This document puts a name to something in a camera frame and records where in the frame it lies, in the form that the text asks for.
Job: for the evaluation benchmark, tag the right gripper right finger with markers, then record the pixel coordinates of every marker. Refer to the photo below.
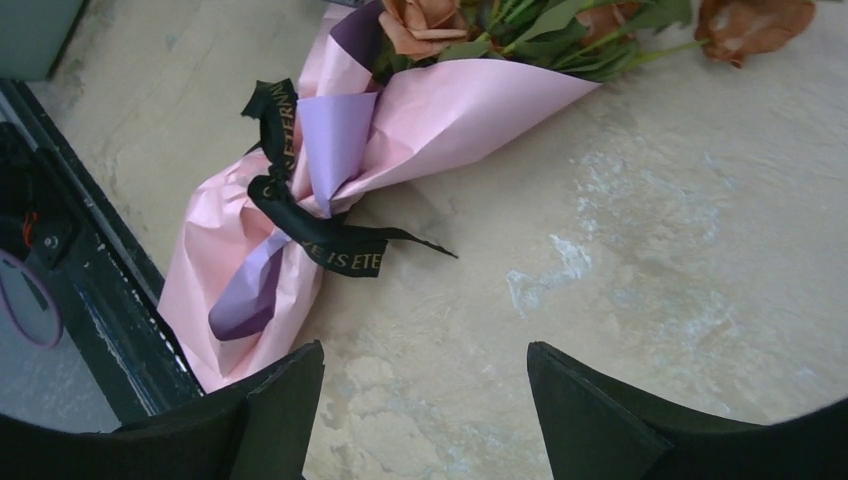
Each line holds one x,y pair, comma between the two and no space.
597,427

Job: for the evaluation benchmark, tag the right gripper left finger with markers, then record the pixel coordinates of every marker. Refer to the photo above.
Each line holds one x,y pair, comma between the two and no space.
257,428

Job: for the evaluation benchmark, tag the pink wrapping paper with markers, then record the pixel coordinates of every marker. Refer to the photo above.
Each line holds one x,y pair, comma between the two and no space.
239,289

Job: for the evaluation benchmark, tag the black printed ribbon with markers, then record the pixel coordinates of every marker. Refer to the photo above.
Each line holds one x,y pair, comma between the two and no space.
348,250

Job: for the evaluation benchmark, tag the flower bouquet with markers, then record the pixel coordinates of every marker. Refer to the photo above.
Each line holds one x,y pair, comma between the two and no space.
594,40

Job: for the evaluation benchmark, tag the clear plastic storage box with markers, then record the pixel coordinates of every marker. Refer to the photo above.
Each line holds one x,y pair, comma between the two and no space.
33,34

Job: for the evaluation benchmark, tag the black aluminium base frame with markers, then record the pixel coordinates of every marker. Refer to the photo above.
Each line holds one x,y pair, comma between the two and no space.
105,283

